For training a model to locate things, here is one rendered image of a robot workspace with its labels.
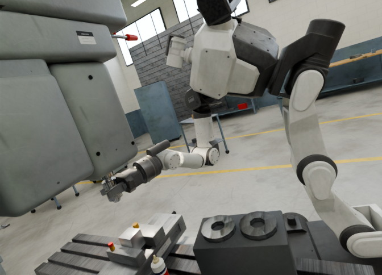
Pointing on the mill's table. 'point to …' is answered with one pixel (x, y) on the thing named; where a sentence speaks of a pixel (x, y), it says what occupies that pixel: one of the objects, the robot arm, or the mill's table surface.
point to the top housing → (68, 4)
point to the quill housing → (96, 114)
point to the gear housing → (53, 39)
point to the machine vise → (116, 260)
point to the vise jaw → (152, 234)
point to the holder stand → (244, 245)
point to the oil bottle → (158, 266)
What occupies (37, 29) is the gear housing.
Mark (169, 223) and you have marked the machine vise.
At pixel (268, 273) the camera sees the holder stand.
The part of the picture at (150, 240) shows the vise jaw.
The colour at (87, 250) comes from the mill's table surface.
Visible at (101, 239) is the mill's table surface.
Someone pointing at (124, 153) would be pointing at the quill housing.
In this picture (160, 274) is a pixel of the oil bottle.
